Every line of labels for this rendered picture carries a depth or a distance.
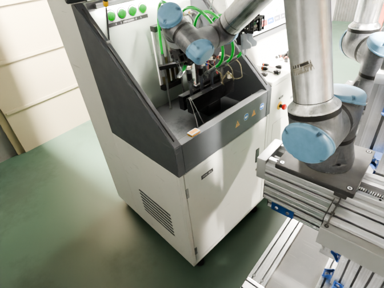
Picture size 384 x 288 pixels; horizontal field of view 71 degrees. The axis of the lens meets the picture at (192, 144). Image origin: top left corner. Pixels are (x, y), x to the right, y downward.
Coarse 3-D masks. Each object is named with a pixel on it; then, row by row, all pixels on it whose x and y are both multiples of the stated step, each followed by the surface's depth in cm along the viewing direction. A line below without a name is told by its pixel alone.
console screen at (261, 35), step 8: (280, 0) 169; (272, 8) 165; (280, 8) 170; (272, 16) 166; (280, 16) 172; (272, 24) 168; (280, 24) 173; (256, 32) 159; (264, 32) 164; (272, 32) 169; (256, 40) 160
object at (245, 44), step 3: (243, 33) 104; (243, 36) 105; (246, 36) 104; (243, 39) 105; (246, 39) 105; (243, 42) 106; (246, 42) 105; (249, 42) 104; (240, 45) 107; (243, 45) 107; (246, 45) 106; (249, 45) 105; (240, 48) 108; (243, 48) 108; (246, 48) 107; (249, 48) 106; (243, 51) 110; (243, 54) 110
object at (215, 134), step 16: (256, 96) 138; (224, 112) 128; (240, 112) 132; (256, 112) 142; (208, 128) 119; (224, 128) 127; (240, 128) 137; (192, 144) 115; (208, 144) 123; (224, 144) 132; (192, 160) 119
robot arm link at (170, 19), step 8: (160, 8) 77; (168, 8) 77; (176, 8) 77; (160, 16) 77; (168, 16) 76; (176, 16) 76; (160, 24) 79; (168, 24) 77; (176, 24) 77; (168, 32) 80; (168, 40) 86
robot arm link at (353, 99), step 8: (336, 88) 70; (344, 88) 70; (352, 88) 70; (336, 96) 66; (344, 96) 65; (352, 96) 66; (360, 96) 65; (344, 104) 66; (352, 104) 66; (360, 104) 66; (352, 112) 66; (360, 112) 68; (352, 120) 65; (352, 128) 67; (352, 136) 72
